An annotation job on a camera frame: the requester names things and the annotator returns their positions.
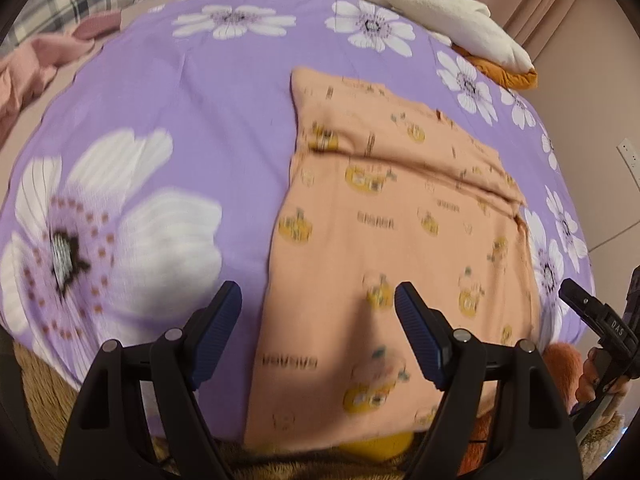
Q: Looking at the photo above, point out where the orange cartoon print garment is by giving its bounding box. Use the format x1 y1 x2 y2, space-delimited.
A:
244 67 540 452

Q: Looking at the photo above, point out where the person's right hand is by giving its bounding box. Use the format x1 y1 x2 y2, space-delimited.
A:
575 347 630 405

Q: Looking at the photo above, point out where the orange plush toy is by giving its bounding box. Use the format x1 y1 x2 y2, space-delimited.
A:
458 342 582 474

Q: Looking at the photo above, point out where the brown fuzzy blanket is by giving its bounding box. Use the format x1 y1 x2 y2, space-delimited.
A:
13 342 419 479

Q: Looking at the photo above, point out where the yellow plush item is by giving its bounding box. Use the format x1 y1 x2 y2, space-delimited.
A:
338 431 414 463

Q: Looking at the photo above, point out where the purple floral bed quilt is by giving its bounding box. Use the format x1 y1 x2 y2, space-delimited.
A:
1 0 593 441

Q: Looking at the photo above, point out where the white goose plush toy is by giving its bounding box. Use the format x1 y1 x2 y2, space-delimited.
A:
364 0 538 90

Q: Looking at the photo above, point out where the pink crumpled garment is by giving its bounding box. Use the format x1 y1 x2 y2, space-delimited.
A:
1 10 122 145

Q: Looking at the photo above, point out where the white wall power strip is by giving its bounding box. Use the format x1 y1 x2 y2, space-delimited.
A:
617 138 640 188

